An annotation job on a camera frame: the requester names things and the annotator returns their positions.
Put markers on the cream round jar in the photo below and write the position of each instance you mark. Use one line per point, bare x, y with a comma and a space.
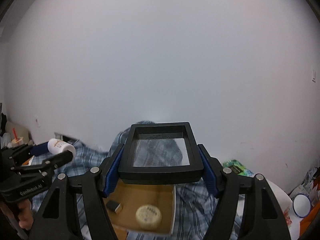
148, 217

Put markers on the white wall socket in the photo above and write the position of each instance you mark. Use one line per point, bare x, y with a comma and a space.
37, 122

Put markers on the grey box behind cloth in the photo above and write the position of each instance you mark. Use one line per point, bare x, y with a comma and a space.
65, 138

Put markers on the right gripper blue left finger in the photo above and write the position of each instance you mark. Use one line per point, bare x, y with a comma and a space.
111, 177

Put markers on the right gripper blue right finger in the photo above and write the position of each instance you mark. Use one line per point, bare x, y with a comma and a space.
208, 176

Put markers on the drink cup with straw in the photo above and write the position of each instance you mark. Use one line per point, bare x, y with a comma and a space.
16, 141

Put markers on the small black glossy box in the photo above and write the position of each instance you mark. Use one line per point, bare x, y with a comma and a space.
114, 206

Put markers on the small white pill bottle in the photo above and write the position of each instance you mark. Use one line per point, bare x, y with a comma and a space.
57, 146

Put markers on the black display frame box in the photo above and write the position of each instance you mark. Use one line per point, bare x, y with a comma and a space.
160, 154

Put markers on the person left hand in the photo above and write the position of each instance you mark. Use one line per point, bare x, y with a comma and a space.
25, 216

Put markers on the green tissue pack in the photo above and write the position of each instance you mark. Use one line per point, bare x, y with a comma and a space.
238, 168

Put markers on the white wall switch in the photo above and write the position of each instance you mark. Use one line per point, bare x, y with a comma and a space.
313, 75

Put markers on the blue plaid shirt cloth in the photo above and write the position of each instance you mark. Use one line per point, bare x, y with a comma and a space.
57, 217

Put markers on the cardboard yogurt box tray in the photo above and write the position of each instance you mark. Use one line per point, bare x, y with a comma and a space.
131, 197

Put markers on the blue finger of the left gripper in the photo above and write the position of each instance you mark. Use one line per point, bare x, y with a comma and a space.
58, 160
40, 149

